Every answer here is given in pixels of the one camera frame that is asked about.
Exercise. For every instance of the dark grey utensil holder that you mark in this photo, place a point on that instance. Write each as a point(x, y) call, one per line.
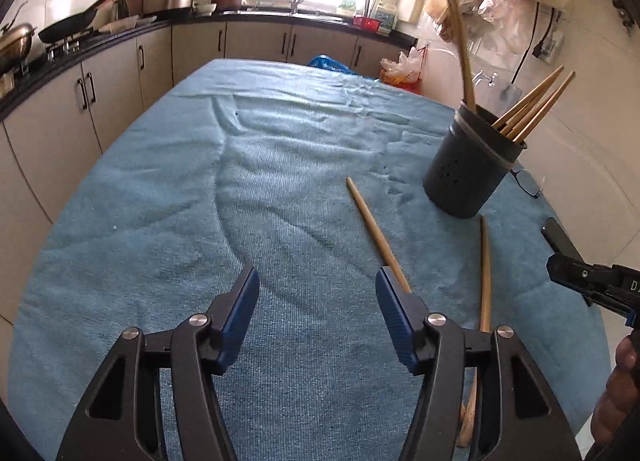
point(470, 163)

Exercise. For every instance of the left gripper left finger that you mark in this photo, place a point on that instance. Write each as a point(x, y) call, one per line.
point(119, 417)

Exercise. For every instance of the orange trash bag bin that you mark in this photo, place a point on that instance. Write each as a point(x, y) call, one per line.
point(406, 73)

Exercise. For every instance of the wall power strip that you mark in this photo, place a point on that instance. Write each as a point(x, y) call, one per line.
point(549, 46)

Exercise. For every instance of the blue plastic bag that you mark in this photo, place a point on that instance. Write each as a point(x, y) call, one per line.
point(325, 62)

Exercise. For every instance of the clear glass beer mug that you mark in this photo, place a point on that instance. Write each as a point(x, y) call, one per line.
point(495, 94)

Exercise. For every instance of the black wok pan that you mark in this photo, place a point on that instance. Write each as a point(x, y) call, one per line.
point(69, 26)

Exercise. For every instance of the wooden chopstick five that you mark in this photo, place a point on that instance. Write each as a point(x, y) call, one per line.
point(543, 110)

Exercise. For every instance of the wooden chopstick two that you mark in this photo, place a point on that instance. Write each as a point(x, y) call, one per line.
point(541, 88)

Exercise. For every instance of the person right hand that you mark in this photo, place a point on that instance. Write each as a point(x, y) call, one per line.
point(619, 397)

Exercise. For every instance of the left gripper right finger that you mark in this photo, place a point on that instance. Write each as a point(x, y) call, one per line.
point(517, 415)

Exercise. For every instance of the wooden chopstick three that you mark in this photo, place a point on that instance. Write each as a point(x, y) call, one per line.
point(520, 114)

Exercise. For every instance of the steel kettle pot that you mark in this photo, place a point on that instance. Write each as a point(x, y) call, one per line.
point(15, 42)

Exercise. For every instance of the red small basket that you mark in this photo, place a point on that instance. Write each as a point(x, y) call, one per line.
point(366, 23)

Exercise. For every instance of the wooden chopstick one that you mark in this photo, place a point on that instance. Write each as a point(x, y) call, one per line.
point(459, 39)

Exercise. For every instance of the wooden chopstick eight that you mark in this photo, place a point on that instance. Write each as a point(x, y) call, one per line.
point(377, 235)

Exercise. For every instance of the black frame eyeglasses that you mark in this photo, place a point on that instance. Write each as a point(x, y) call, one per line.
point(527, 183)

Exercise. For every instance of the wooden chopstick nine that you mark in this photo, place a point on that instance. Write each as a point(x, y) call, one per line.
point(469, 411)

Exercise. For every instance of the lower kitchen cabinets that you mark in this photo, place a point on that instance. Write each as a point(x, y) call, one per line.
point(62, 118)

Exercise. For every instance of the white pink plastic bag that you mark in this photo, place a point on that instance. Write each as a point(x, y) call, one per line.
point(502, 26)

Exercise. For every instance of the blue towel table cloth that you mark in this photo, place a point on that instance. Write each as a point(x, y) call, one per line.
point(248, 163)

